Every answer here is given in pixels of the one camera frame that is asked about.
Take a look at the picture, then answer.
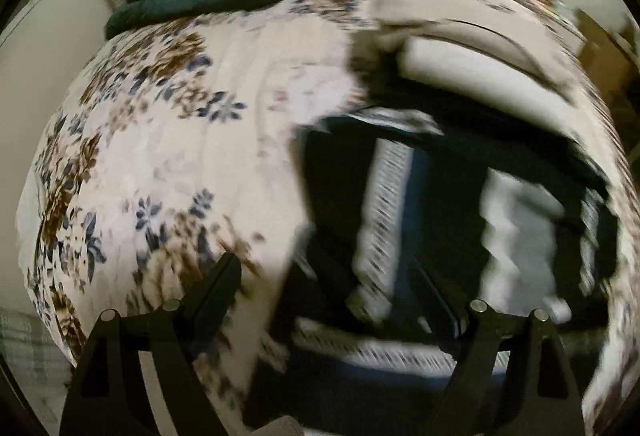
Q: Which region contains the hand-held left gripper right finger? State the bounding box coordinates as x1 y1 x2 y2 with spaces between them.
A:
406 260 587 436

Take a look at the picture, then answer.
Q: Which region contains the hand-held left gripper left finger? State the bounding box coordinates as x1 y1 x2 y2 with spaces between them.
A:
60 252 243 436

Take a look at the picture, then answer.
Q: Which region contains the black garment with white stripes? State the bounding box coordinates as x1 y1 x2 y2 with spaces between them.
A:
245 33 623 436

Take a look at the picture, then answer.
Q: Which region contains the floral bed sheet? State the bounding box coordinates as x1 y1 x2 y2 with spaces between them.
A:
15 0 640 436

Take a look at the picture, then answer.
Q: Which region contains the grey checked cloth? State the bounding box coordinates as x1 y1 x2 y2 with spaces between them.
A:
0 308 73 422

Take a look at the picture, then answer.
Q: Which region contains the white folded cloth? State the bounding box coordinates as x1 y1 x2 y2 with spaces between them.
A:
370 0 591 104

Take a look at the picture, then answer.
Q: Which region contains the brown wooden furniture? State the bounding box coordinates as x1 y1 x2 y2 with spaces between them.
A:
575 8 640 117

